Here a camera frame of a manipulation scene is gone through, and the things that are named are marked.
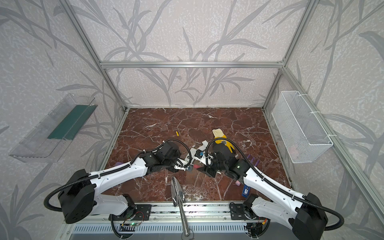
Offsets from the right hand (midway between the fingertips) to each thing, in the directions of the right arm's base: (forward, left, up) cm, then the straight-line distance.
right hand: (200, 158), depth 77 cm
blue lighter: (-13, -24, -11) cm, 29 cm away
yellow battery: (+26, +17, -15) cm, 34 cm away
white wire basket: (+1, -43, +19) cm, 47 cm away
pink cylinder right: (-8, -21, -13) cm, 26 cm away
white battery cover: (+19, -3, -16) cm, 25 cm away
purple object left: (+3, +51, -14) cm, 53 cm away
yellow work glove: (+24, -12, -13) cm, 30 cm away
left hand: (+5, +9, -5) cm, 11 cm away
